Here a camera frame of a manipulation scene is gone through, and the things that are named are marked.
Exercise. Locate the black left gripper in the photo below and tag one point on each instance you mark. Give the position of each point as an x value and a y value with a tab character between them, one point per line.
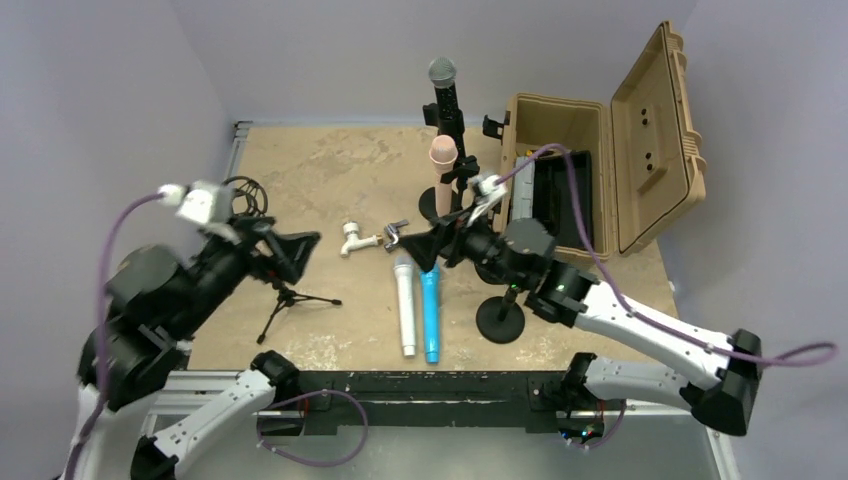
288	252

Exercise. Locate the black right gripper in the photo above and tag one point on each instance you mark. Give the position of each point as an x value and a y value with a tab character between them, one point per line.
426	247

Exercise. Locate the white microphone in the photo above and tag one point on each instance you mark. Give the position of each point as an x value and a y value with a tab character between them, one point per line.
403	271

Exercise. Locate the blue microphone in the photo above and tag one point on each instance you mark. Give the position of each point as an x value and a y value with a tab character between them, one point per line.
430	296

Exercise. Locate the black tripod shock mount stand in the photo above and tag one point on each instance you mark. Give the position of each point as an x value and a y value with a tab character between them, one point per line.
255	199

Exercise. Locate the black round-base shock mount stand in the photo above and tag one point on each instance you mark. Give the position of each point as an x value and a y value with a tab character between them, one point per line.
500	319

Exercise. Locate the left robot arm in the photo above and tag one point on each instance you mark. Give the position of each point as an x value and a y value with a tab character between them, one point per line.
155	301

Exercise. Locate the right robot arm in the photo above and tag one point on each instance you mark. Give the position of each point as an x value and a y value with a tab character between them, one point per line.
699	371

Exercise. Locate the black clip stand pink mic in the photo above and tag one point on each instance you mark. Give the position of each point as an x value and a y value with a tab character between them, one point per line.
464	168

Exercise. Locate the pink microphone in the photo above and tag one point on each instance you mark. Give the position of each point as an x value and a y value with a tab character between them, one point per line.
443	153

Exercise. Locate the black stand glitter mic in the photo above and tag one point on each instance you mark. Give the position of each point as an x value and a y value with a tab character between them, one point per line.
426	198

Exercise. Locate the black glitter microphone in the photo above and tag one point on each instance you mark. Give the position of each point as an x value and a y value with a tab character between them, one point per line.
445	93

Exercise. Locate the chrome metal faucet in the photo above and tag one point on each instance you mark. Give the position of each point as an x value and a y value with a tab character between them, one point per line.
392	233

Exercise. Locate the white plastic faucet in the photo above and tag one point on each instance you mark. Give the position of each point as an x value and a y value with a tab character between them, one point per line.
353	240

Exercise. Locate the grey plastic box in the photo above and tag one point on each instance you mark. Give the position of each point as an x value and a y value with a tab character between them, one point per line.
523	193

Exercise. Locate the black tray insert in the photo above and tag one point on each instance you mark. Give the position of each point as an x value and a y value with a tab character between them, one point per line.
552	200

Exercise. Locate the yellow black screwdriver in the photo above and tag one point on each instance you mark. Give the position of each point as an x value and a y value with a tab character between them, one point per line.
542	154

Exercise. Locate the tan plastic tool case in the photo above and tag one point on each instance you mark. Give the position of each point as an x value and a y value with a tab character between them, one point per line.
645	168

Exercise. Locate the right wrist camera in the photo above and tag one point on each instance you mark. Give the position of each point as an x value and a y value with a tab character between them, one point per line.
489	191

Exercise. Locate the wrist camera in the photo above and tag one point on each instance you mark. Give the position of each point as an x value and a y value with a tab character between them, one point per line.
489	191
207	205

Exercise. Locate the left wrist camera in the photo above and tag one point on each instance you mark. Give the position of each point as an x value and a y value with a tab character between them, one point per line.
207	205

